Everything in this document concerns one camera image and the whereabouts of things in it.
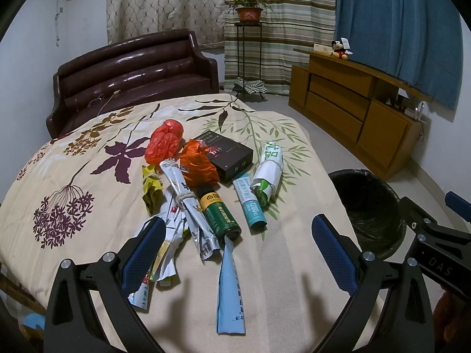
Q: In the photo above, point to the teal toothpaste box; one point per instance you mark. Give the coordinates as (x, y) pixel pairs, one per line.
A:
(249, 202)

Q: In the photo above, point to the black cigarette box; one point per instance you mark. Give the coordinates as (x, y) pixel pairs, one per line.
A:
(229, 157)

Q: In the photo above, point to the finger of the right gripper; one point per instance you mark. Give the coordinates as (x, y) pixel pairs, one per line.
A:
(459, 205)
(430, 224)

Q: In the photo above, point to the brown wooden cabinet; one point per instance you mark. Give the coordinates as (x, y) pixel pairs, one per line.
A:
(363, 108)

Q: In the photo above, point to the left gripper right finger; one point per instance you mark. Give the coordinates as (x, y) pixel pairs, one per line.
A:
(388, 309)

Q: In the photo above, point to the dark brown leather sofa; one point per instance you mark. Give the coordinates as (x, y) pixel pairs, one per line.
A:
(143, 69)

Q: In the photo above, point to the yellow green wrapper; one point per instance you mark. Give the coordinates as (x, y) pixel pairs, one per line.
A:
(153, 191)

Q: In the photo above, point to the small box on cabinet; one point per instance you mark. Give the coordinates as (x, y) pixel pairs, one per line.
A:
(319, 48)

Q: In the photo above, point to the checkered cloth on stand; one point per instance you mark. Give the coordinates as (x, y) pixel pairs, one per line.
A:
(250, 87)

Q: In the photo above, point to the potted green plant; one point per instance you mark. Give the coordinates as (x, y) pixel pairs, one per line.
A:
(248, 11)

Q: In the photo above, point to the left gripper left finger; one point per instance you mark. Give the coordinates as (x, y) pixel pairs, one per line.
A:
(72, 323)

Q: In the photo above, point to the green bottle black cap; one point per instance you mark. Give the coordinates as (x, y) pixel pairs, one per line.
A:
(220, 219)

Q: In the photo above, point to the mickey mouse plush toy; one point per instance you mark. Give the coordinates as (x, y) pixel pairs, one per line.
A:
(338, 50)

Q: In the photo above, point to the orange plastic bag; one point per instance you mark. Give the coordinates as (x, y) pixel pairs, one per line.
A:
(195, 165)

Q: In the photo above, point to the black round trash bin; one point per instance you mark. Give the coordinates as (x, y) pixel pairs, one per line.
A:
(373, 209)

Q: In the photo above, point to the blue curtain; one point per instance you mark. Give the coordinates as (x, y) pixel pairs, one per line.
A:
(417, 41)

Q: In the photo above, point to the striped curtain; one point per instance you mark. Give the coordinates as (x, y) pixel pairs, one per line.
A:
(288, 25)

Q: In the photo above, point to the beige patterned curtain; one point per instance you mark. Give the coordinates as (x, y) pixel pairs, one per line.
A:
(131, 18)

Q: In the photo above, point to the light blue package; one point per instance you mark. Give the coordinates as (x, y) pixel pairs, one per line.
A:
(229, 315)

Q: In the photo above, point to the green white package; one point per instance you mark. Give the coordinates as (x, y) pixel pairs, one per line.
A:
(268, 174)

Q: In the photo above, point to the paper wrapper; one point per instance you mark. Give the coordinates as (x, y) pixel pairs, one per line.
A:
(205, 240)

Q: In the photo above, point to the floral beige tablecloth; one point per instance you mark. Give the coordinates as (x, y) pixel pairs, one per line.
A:
(81, 196)

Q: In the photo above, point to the red plastic bag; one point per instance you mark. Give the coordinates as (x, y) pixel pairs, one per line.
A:
(164, 142)

